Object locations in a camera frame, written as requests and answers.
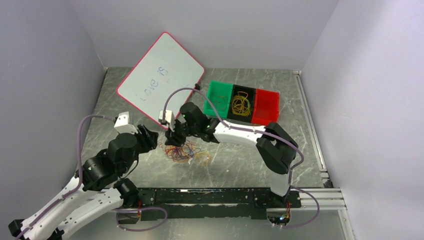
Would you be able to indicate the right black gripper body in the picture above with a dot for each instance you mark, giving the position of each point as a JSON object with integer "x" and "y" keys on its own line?
{"x": 182, "y": 130}

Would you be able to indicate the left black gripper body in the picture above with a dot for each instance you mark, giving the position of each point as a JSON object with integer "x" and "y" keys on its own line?
{"x": 144, "y": 144}

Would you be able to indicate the green plastic bin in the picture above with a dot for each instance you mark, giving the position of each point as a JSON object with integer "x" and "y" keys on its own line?
{"x": 220, "y": 93}

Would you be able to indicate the pink framed whiteboard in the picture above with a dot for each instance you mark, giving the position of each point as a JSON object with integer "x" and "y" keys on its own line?
{"x": 162, "y": 78}

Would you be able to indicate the black plastic bin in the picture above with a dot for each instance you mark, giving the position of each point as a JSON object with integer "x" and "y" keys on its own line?
{"x": 242, "y": 103}

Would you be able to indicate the red plastic bin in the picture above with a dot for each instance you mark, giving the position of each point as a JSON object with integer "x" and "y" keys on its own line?
{"x": 266, "y": 107}

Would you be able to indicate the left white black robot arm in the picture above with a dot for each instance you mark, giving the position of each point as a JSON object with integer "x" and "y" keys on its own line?
{"x": 97, "y": 188}

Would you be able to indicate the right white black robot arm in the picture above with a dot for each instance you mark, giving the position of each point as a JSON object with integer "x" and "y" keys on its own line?
{"x": 276, "y": 148}

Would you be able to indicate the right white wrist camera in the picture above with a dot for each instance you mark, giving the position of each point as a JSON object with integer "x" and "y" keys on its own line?
{"x": 167, "y": 118}

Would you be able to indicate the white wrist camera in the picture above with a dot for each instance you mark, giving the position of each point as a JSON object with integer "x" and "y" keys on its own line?
{"x": 123, "y": 124}
{"x": 167, "y": 118}

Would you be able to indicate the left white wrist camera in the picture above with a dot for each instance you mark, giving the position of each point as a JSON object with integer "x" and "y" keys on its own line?
{"x": 123, "y": 124}

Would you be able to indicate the black aluminium base frame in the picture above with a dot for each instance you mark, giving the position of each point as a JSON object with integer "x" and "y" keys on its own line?
{"x": 256, "y": 203}

